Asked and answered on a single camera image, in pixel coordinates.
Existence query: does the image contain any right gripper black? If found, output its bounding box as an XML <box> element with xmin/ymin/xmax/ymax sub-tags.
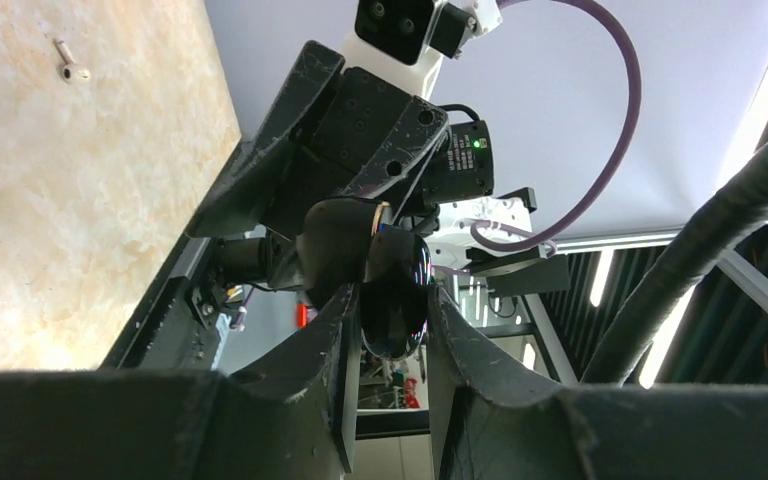
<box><xmin>187</xmin><ymin>40</ymin><xmax>449</xmax><ymax>239</ymax></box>

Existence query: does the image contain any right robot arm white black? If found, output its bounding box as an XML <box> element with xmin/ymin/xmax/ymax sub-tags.
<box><xmin>187</xmin><ymin>41</ymin><xmax>533</xmax><ymax>240</ymax></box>

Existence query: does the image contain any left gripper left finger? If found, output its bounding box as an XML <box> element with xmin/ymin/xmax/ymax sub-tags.
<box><xmin>0</xmin><ymin>287</ymin><xmax>358</xmax><ymax>479</ymax></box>

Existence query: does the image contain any white wireless earbud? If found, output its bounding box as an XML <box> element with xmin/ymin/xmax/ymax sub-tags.
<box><xmin>53</xmin><ymin>39</ymin><xmax>92</xmax><ymax>84</ymax></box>

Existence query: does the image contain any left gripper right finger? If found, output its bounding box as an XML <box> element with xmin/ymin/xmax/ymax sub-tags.
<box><xmin>426</xmin><ymin>286</ymin><xmax>768</xmax><ymax>479</ymax></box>

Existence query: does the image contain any black corrugated cable conduit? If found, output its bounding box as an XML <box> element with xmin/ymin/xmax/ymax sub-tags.
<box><xmin>581</xmin><ymin>109</ymin><xmax>768</xmax><ymax>387</ymax></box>

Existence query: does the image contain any black earbud charging case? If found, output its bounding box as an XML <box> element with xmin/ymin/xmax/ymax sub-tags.
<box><xmin>295</xmin><ymin>197</ymin><xmax>433</xmax><ymax>361</ymax></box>

